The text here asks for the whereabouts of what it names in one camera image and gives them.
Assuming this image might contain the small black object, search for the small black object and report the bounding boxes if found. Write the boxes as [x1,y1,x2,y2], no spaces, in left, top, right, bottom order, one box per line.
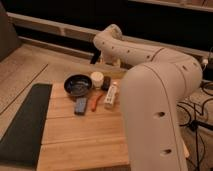
[101,76,111,91]

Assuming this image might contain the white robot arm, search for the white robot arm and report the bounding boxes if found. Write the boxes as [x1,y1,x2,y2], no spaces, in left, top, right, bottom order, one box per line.
[93,24,202,171]

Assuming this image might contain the grey chair corner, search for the grey chair corner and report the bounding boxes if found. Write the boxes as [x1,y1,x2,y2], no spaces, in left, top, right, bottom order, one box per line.
[0,2,21,62]

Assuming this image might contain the black floor cables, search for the black floor cables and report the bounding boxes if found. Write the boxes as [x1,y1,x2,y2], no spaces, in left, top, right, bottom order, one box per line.
[176,46,213,171]

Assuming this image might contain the dark green floor mat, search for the dark green floor mat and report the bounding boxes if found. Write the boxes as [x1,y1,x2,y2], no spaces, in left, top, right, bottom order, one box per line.
[0,83,52,167]

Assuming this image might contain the dark blue ceramic bowl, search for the dark blue ceramic bowl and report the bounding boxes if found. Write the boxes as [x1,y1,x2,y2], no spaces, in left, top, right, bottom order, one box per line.
[64,74,92,97]

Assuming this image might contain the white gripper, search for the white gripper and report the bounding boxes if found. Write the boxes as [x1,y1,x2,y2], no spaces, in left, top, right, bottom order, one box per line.
[100,51,121,67]

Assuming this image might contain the orange carrot toy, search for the orange carrot toy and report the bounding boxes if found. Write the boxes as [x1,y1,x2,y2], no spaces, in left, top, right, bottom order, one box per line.
[91,93,103,112]

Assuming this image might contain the white rectangular box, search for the white rectangular box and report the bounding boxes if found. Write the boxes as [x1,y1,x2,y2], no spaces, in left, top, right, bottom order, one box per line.
[104,82,118,108]

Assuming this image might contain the white ceramic cup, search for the white ceramic cup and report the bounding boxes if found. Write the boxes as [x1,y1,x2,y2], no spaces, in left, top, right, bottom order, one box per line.
[90,72,104,88]

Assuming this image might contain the blue sponge block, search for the blue sponge block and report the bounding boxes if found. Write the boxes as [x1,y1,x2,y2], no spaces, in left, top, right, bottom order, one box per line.
[74,97,87,115]

